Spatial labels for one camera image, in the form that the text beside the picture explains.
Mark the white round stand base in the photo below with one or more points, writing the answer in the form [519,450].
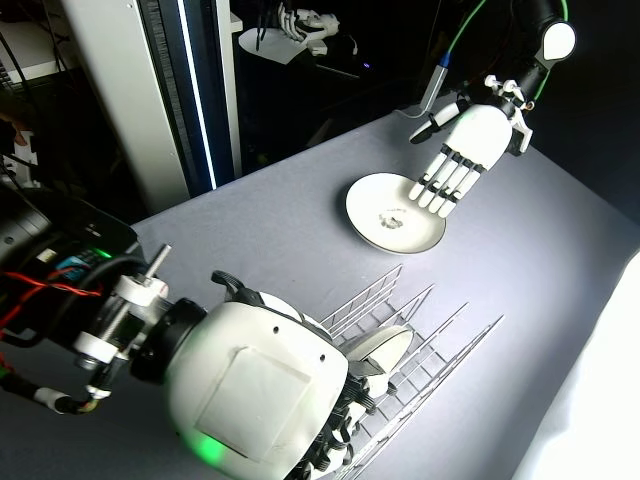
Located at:
[270,47]

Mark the grey tablecloth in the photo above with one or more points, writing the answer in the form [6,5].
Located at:
[250,225]

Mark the white robot body column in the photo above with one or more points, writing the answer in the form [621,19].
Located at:
[125,75]

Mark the spare white robot hand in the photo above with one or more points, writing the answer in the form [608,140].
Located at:
[305,22]

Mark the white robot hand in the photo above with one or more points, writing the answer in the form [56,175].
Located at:
[250,380]
[480,135]

